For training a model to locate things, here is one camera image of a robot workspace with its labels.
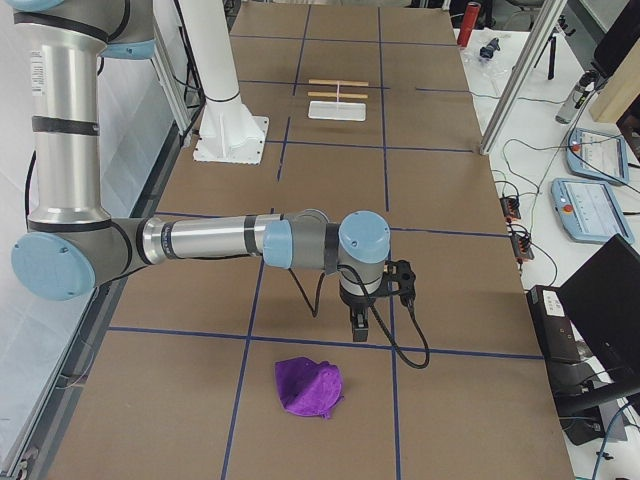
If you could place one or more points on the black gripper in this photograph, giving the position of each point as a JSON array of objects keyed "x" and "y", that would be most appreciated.
[{"x": 356, "y": 303}]

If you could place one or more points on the purple towel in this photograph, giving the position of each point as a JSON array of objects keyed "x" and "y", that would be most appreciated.
[{"x": 308, "y": 389}]

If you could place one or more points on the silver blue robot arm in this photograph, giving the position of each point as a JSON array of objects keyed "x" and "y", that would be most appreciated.
[{"x": 73, "y": 245}]

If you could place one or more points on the wooden towel rack white base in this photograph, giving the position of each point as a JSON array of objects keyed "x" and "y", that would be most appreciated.
[{"x": 337, "y": 105}]

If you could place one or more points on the lower orange connector block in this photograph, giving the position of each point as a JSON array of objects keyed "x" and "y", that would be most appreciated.
[{"x": 521, "y": 245}]

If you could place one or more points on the orange connector block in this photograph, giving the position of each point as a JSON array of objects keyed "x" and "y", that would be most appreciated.
[
  {"x": 521, "y": 245},
  {"x": 510, "y": 206}
]

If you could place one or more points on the upper orange connector block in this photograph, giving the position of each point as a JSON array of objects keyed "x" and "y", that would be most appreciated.
[{"x": 510, "y": 206}]

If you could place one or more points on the black box with label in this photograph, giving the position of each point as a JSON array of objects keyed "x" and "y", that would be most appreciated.
[{"x": 553, "y": 328}]

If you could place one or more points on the black laptop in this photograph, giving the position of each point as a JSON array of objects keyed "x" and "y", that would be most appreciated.
[{"x": 602, "y": 300}]

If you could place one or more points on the lower blue teach pendant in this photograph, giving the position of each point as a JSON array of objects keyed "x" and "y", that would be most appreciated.
[{"x": 589, "y": 211}]

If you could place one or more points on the blue teach pendant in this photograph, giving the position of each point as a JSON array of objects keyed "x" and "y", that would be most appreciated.
[
  {"x": 589, "y": 211},
  {"x": 598, "y": 155}
]

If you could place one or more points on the upper blue teach pendant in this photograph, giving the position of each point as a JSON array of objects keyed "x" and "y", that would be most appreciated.
[{"x": 598, "y": 155}]

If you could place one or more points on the black blue tool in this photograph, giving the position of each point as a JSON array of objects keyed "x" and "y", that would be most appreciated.
[{"x": 488, "y": 51}]

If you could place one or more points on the grey spray bottle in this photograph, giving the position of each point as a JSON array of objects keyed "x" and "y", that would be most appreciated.
[{"x": 577, "y": 96}]

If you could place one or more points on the red cylinder bottle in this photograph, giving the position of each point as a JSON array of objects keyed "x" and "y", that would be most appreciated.
[{"x": 469, "y": 20}]

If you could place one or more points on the wooden box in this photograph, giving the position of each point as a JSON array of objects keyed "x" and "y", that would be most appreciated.
[{"x": 618, "y": 58}]

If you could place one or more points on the black tripod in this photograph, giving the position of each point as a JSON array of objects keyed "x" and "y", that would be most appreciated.
[{"x": 561, "y": 28}]

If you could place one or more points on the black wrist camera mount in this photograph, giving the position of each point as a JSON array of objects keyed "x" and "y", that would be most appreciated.
[{"x": 400, "y": 281}]

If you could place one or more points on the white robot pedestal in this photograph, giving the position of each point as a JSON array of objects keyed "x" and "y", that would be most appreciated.
[{"x": 228, "y": 132}]

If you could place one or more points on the aluminium frame post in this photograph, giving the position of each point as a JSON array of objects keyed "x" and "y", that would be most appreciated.
[{"x": 547, "y": 18}]

